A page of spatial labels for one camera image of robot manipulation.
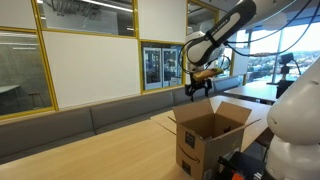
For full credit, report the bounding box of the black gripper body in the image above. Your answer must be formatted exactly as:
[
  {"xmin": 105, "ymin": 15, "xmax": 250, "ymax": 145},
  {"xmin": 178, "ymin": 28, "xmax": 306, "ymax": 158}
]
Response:
[{"xmin": 189, "ymin": 78, "xmax": 210, "ymax": 90}]

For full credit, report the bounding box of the brown cardboard box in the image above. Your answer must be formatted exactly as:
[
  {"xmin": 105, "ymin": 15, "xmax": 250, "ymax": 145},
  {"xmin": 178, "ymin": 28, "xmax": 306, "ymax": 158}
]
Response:
[{"xmin": 167, "ymin": 98, "xmax": 262, "ymax": 180}]

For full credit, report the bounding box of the white framed poster panel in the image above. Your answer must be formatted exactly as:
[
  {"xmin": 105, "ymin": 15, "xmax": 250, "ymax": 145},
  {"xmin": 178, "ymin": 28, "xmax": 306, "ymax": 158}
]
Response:
[
  {"xmin": 162, "ymin": 47, "xmax": 184, "ymax": 88},
  {"xmin": 142, "ymin": 46, "xmax": 164, "ymax": 92}
]

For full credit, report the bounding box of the wooden side table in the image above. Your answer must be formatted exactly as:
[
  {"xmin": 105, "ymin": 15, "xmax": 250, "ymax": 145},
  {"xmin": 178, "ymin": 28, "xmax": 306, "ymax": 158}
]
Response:
[{"xmin": 222, "ymin": 80, "xmax": 280, "ymax": 105}]

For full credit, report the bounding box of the orange black tool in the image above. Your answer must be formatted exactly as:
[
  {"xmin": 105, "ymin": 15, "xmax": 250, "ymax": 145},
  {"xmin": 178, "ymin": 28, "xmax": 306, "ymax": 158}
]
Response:
[{"xmin": 217, "ymin": 151, "xmax": 265, "ymax": 180}]

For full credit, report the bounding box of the grey bench sofa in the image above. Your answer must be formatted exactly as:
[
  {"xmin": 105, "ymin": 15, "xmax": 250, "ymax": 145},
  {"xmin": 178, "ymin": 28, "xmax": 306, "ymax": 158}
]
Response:
[{"xmin": 0, "ymin": 76, "xmax": 248, "ymax": 166}]

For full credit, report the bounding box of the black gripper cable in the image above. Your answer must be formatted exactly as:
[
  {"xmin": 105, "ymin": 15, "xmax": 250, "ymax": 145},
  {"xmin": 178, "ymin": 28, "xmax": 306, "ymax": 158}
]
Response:
[{"xmin": 225, "ymin": 0, "xmax": 320, "ymax": 58}]

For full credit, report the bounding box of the black camera on tripod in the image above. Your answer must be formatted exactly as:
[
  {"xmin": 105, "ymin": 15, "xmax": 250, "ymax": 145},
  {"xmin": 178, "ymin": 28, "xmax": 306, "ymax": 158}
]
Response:
[{"xmin": 275, "ymin": 52, "xmax": 303, "ymax": 100}]

